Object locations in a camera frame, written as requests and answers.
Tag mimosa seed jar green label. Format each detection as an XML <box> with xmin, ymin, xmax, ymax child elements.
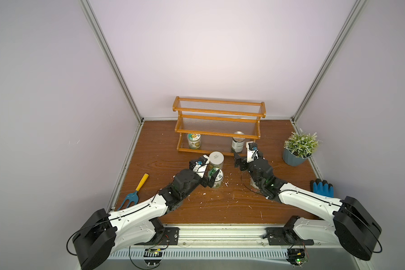
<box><xmin>218</xmin><ymin>169</ymin><xmax>224</xmax><ymax>185</ymax></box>

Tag metal can green label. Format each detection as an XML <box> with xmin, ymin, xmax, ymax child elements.
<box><xmin>231</xmin><ymin>137</ymin><xmax>245</xmax><ymax>153</ymax></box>

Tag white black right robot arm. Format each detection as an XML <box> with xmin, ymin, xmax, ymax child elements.
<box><xmin>234</xmin><ymin>150</ymin><xmax>382</xmax><ymax>261</ymax></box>

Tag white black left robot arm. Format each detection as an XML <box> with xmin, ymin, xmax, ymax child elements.
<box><xmin>68</xmin><ymin>169</ymin><xmax>218</xmax><ymax>270</ymax></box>

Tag orange wooden three-tier shelf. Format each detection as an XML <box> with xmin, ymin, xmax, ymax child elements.
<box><xmin>172</xmin><ymin>96</ymin><xmax>266</xmax><ymax>156</ymax></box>

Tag sunflower seed jar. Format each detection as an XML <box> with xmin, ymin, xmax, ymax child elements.
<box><xmin>187</xmin><ymin>133</ymin><xmax>201</xmax><ymax>149</ymax></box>

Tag blue-grey plant pot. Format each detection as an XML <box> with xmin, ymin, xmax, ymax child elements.
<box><xmin>282</xmin><ymin>149</ymin><xmax>309</xmax><ymax>167</ymax></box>

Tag green artificial plant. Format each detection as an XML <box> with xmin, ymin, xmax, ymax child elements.
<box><xmin>284</xmin><ymin>129</ymin><xmax>320</xmax><ymax>158</ymax></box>

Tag blue black work glove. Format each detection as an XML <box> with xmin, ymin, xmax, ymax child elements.
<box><xmin>310</xmin><ymin>178</ymin><xmax>334</xmax><ymax>198</ymax></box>

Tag left controller board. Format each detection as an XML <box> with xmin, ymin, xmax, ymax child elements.
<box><xmin>143</xmin><ymin>248</ymin><xmax>164</xmax><ymax>269</ymax></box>

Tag controller board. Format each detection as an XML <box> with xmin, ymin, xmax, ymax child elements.
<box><xmin>143</xmin><ymin>248</ymin><xmax>164</xmax><ymax>269</ymax></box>
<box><xmin>286</xmin><ymin>248</ymin><xmax>308</xmax><ymax>267</ymax></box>

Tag right controller board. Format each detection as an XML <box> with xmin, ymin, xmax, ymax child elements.
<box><xmin>286</xmin><ymin>248</ymin><xmax>308</xmax><ymax>267</ymax></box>

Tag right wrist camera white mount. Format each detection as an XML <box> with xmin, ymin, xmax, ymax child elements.
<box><xmin>246</xmin><ymin>141</ymin><xmax>259</xmax><ymax>163</ymax></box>

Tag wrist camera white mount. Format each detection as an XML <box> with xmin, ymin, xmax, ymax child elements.
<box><xmin>246</xmin><ymin>141</ymin><xmax>259</xmax><ymax>163</ymax></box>
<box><xmin>189</xmin><ymin>155</ymin><xmax>210</xmax><ymax>178</ymax></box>

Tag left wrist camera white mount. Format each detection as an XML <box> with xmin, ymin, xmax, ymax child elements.
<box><xmin>189</xmin><ymin>155</ymin><xmax>210</xmax><ymax>178</ymax></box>

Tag yellow-handled blue garden fork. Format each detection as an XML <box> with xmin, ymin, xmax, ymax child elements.
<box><xmin>117</xmin><ymin>173</ymin><xmax>149</xmax><ymax>210</ymax></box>

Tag aluminium front rail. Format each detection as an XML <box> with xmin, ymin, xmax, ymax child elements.
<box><xmin>107</xmin><ymin>224</ymin><xmax>342</xmax><ymax>250</ymax></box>

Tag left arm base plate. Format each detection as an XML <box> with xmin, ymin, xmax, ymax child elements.
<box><xmin>136</xmin><ymin>227</ymin><xmax>180</xmax><ymax>246</ymax></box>

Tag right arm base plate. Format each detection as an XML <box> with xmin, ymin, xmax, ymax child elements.
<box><xmin>262</xmin><ymin>216</ymin><xmax>315</xmax><ymax>246</ymax></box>

